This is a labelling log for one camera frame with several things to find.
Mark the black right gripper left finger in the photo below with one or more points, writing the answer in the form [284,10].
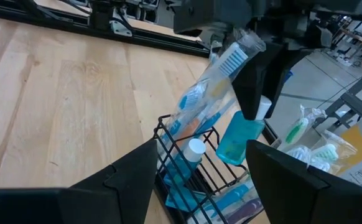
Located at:
[122,199]

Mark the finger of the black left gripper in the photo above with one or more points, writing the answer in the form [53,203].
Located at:
[249,81]
[288,62]

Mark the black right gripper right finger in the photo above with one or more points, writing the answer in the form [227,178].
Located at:
[293,199]

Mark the blue white toothbrush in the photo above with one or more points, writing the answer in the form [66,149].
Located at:
[192,99]
[214,119]
[232,60]

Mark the purple white toothbrush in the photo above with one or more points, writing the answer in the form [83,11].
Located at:
[250,210]

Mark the green white toothbrush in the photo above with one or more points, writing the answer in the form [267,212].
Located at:
[324,152]
[296,130]

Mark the orange white toothbrush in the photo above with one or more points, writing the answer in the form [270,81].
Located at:
[189,132]

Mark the grey table foot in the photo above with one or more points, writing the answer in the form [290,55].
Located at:
[355,104]

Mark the white metal mounting plate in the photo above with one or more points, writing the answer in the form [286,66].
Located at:
[120,28]

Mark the black aluminium table frame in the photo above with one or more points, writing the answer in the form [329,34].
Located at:
[168,43]

